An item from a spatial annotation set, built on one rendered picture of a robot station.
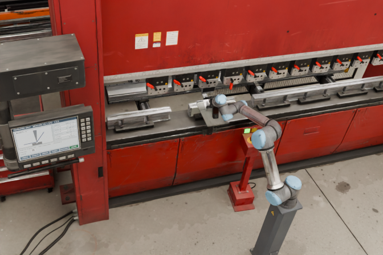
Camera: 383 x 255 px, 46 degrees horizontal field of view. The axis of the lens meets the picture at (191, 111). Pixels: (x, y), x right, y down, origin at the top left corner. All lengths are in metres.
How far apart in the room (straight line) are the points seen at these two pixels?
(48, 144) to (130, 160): 1.09
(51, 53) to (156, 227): 2.06
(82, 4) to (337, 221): 2.99
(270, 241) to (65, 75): 2.05
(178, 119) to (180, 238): 1.03
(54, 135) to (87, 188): 1.05
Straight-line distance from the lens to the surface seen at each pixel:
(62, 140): 2.69
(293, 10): 3.36
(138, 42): 3.02
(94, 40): 2.70
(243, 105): 3.26
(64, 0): 2.54
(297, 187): 3.16
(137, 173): 3.78
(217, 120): 3.45
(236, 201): 4.14
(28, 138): 2.63
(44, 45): 2.49
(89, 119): 2.62
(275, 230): 3.50
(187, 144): 3.68
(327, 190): 4.60
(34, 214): 4.14
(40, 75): 2.39
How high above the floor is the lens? 3.35
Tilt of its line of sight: 42 degrees down
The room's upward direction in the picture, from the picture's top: 8 degrees clockwise
